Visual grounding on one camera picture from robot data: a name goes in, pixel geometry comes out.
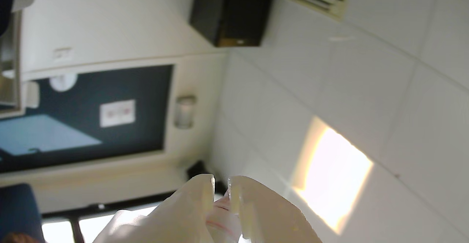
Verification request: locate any small white wall box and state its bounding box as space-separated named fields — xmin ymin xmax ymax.
xmin=23 ymin=81 xmax=40 ymax=109

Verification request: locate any black window frame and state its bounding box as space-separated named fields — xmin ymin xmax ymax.
xmin=40 ymin=190 xmax=177 ymax=243

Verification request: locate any dark blue padded object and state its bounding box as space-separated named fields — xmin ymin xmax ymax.
xmin=0 ymin=183 xmax=46 ymax=243

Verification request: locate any red whiteboard marker pen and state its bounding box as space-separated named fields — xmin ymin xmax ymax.
xmin=205 ymin=195 xmax=242 ymax=243

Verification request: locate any small black mounted device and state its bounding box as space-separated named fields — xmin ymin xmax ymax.
xmin=186 ymin=160 xmax=228 ymax=196

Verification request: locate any white wall switch plate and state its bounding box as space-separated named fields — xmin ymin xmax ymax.
xmin=53 ymin=47 xmax=74 ymax=62

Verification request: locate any dark wall display board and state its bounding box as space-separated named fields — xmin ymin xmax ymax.
xmin=0 ymin=64 xmax=175 ymax=174

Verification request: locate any reddish brown hair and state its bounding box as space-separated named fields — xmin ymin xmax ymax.
xmin=0 ymin=232 xmax=41 ymax=243

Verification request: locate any white paper sign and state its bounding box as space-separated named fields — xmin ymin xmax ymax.
xmin=99 ymin=99 xmax=136 ymax=128

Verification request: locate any white cylindrical wall device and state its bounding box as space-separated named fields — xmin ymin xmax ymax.
xmin=174 ymin=95 xmax=197 ymax=129

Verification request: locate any black wall speaker box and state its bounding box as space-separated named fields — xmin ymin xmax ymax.
xmin=189 ymin=0 xmax=277 ymax=48

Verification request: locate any round white wall disc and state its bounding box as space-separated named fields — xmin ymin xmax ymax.
xmin=49 ymin=73 xmax=78 ymax=93

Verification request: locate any square ceiling light panel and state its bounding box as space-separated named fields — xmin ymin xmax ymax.
xmin=291 ymin=117 xmax=374 ymax=235

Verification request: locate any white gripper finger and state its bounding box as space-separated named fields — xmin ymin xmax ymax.
xmin=227 ymin=176 xmax=323 ymax=243
xmin=92 ymin=174 xmax=216 ymax=243

